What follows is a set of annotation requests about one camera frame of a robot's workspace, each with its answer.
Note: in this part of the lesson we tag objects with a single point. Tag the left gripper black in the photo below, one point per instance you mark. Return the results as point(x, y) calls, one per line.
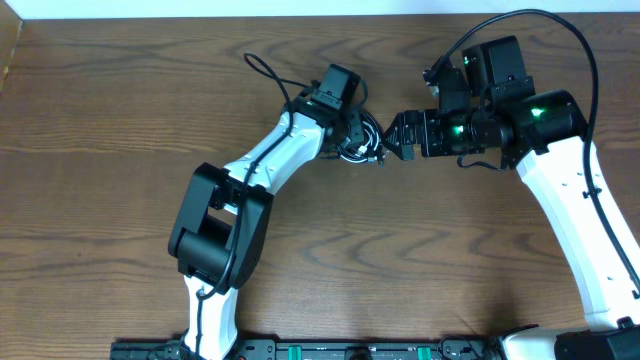
point(355, 124)

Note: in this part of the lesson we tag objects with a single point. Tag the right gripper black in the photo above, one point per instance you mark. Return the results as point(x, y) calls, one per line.
point(406, 121)

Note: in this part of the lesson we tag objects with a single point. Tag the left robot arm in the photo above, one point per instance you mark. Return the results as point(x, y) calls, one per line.
point(220, 229)

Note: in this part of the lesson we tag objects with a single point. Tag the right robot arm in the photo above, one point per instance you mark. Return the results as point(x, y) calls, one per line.
point(491, 102)

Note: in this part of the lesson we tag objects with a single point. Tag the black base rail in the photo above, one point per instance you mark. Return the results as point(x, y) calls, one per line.
point(455, 348)

